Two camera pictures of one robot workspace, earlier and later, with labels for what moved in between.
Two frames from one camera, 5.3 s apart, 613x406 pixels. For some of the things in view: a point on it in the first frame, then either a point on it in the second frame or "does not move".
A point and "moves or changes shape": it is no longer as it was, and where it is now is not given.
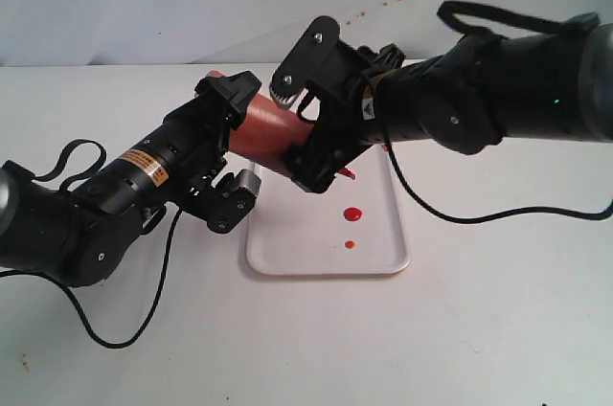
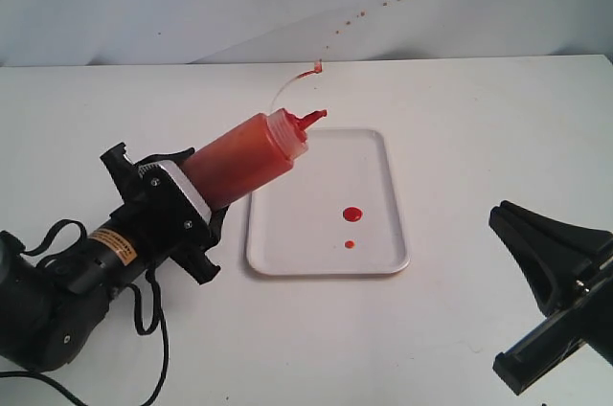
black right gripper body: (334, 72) to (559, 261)
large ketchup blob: (351, 214) does not move
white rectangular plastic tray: (355, 227) does not move
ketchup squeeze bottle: (264, 131) moves or changes shape
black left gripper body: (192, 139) to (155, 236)
